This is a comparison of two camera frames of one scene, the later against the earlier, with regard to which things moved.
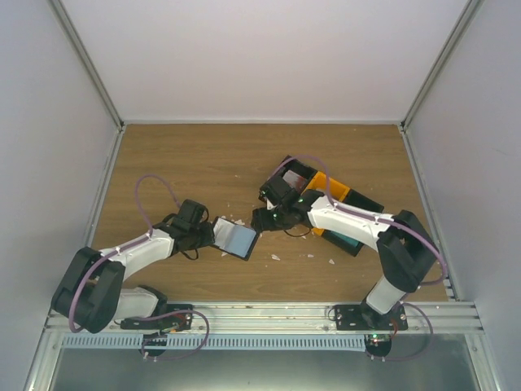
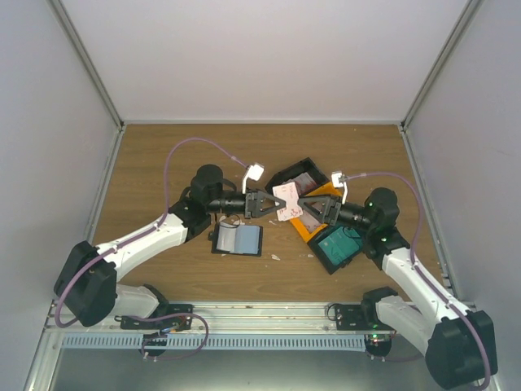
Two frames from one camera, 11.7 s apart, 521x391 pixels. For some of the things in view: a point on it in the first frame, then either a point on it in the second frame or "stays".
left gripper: x=209 y=239 -> x=254 y=204
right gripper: x=262 y=223 -> x=330 y=219
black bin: x=356 y=200 -> x=323 y=258
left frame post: x=89 y=65 stays
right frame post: x=470 y=10 stays
